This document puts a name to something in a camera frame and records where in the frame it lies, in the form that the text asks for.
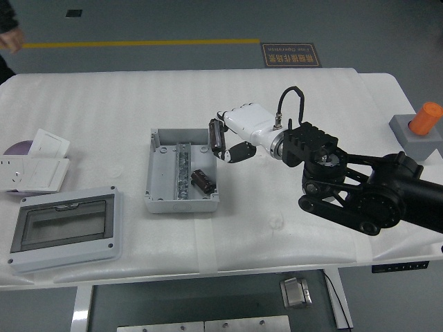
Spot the person's hand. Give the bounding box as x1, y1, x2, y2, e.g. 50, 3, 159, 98
0, 27, 26, 55

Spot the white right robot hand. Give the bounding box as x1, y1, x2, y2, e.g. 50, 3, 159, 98
208, 102, 280, 164

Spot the dark cylindrical battery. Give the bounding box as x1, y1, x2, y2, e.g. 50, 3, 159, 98
209, 119, 225, 149
190, 168, 213, 193

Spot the grey open junction box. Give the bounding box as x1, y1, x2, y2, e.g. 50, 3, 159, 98
144, 127, 220, 214

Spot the person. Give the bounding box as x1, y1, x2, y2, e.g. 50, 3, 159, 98
0, 51, 17, 86

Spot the black floor sign orange text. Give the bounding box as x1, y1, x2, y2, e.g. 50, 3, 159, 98
260, 42, 323, 68

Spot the purple disc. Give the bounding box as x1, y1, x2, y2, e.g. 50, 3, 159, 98
2, 140, 35, 156

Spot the white foam mat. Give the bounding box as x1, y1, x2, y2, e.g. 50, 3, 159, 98
0, 67, 432, 286

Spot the white tape strip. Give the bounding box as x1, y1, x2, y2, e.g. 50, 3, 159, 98
193, 218, 219, 275

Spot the grey block holder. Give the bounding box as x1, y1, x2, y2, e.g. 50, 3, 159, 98
388, 113, 443, 163

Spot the orange cylinder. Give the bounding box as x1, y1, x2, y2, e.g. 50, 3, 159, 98
410, 101, 443, 136

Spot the silver metal pedal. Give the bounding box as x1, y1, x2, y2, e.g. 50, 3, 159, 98
279, 276, 314, 309

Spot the white table leg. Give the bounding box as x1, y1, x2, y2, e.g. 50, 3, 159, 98
323, 268, 354, 329
71, 285, 93, 332

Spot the grey metal plate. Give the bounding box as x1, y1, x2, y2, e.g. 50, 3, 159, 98
204, 316, 291, 332
116, 321, 205, 332

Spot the black table control panel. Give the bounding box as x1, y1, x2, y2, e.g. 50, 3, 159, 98
372, 261, 430, 274

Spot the metal terminal rail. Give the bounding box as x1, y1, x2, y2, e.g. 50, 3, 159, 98
175, 142, 192, 201

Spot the white square switch plate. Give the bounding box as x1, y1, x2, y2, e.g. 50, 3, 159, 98
28, 129, 71, 159

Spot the white wall socket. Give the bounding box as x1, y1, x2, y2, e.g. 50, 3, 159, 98
0, 156, 28, 190

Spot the white flat switch panel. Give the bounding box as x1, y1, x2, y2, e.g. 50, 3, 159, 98
22, 158, 71, 193

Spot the thin black cable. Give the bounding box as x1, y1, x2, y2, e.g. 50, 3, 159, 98
323, 271, 350, 329

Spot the grey enclosure cover dark window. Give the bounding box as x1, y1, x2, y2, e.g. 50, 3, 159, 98
7, 185, 124, 274

